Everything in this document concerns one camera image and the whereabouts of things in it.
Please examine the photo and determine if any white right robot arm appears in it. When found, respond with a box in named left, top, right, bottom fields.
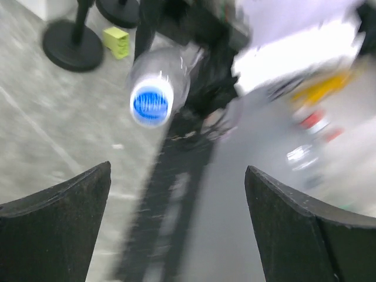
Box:
left=129, top=1, right=375, bottom=101

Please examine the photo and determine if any clear bottle blue ring cap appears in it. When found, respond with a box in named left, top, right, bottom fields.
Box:
left=127, top=47, right=203, bottom=114

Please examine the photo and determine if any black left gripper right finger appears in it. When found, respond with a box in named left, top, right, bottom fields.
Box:
left=244, top=166, right=375, bottom=282

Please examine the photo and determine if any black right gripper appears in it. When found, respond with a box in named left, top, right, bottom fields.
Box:
left=134, top=0, right=251, bottom=59

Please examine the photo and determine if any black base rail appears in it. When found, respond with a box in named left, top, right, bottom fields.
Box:
left=112, top=110, right=214, bottom=281

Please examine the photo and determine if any purple microphone on stand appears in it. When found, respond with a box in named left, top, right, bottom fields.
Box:
left=96, top=0, right=139, bottom=29

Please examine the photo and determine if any green toy brick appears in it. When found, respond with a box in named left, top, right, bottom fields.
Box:
left=102, top=26, right=129, bottom=59

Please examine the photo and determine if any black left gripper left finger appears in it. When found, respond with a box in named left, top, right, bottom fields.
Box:
left=1, top=162, right=111, bottom=282

